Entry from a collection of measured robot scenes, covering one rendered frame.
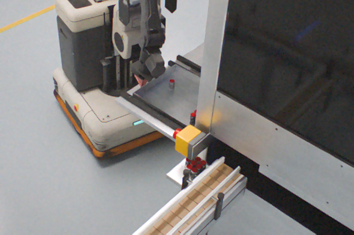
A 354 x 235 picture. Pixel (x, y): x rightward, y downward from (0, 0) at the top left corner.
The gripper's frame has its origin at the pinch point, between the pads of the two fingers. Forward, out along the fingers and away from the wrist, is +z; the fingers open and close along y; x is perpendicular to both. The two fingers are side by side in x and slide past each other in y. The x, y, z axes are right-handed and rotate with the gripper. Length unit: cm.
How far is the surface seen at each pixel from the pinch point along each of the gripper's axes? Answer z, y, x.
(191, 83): 1.3, 11.0, 17.9
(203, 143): -15.8, 40.9, -14.8
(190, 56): 3.7, -2.1, 32.4
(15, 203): 99, -40, -36
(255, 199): -5, 64, -11
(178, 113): -0.1, 19.4, 0.6
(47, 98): 108, -96, 27
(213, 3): -63, 28, -11
